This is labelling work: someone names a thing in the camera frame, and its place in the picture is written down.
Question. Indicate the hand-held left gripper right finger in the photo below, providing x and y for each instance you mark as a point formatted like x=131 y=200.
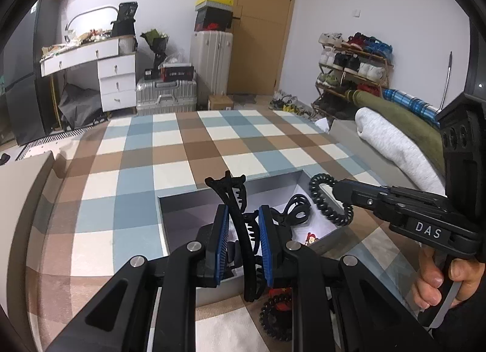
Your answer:
x=267 y=245

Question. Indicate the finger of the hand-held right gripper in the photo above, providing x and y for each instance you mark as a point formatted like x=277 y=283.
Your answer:
x=357 y=193
x=417 y=195

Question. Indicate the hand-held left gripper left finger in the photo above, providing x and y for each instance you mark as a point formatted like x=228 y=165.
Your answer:
x=222 y=245

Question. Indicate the large matte black hair claw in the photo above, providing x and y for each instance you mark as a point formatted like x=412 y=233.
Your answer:
x=237 y=223

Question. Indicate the red flower hair clip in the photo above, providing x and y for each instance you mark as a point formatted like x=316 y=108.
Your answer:
x=311 y=239

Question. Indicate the grey cardboard box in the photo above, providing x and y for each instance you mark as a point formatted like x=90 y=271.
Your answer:
x=182 y=223

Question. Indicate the person's right forearm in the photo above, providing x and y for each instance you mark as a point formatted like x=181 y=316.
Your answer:
x=463 y=331

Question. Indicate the person's right hand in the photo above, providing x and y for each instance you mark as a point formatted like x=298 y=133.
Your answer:
x=433 y=276

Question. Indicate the grey box lid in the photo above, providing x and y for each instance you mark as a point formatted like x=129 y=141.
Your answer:
x=349 y=147

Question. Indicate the clear red hair accessory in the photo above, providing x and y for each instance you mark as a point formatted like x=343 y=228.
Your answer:
x=281 y=294

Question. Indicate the white fluffy blanket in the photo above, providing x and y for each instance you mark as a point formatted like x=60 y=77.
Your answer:
x=395 y=147

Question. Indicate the green rolled blanket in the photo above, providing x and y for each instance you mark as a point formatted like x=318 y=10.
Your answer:
x=402 y=120

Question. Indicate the blue plaid cloth roll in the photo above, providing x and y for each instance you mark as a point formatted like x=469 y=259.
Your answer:
x=414 y=103

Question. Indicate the grey leaning pole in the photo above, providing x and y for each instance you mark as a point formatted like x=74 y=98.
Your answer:
x=448 y=79

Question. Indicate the plaid bedspread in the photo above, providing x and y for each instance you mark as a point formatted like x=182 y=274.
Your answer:
x=171 y=147

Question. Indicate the pile of floor shoes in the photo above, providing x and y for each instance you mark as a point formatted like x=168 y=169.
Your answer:
x=288 y=103

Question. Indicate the rows of shoes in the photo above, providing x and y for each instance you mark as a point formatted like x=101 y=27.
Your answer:
x=349 y=63

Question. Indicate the wooden shoe rack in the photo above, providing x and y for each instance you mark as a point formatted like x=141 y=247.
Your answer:
x=379 y=58

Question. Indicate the small brown floor box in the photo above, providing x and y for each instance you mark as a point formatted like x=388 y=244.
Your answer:
x=221 y=102

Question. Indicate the silver suitcase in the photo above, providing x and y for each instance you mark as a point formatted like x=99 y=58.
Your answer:
x=167 y=96

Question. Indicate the black box with red band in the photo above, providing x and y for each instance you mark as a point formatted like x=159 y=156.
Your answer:
x=176 y=72

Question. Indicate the white upright suitcase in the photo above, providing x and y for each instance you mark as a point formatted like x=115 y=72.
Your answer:
x=210 y=63

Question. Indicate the small black box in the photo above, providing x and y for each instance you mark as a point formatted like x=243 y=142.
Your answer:
x=152 y=74

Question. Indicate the wooden door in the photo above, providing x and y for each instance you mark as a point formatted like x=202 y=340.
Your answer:
x=262 y=33

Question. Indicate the clear plastic bag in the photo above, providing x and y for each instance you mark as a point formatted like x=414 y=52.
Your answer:
x=174 y=60

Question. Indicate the white desk with drawers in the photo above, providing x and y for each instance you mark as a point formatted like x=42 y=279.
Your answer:
x=114 y=82

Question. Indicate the dark sheet under desk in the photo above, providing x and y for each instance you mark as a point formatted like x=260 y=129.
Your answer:
x=81 y=105

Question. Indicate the green black flower bouquet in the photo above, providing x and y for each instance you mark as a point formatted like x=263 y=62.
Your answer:
x=155 y=39

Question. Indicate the white ribbed container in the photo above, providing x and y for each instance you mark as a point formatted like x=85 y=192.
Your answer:
x=127 y=43

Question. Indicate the yellow shoe box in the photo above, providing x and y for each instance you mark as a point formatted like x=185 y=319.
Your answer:
x=214 y=2

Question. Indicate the black desk container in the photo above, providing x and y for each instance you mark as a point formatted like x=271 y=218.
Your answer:
x=125 y=20

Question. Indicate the desk clutter pile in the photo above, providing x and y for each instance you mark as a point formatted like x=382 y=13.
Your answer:
x=76 y=43

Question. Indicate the dark grey refrigerator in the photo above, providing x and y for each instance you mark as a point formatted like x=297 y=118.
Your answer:
x=22 y=71

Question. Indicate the arched desk mirror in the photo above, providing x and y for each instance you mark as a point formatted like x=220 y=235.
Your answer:
x=91 y=10

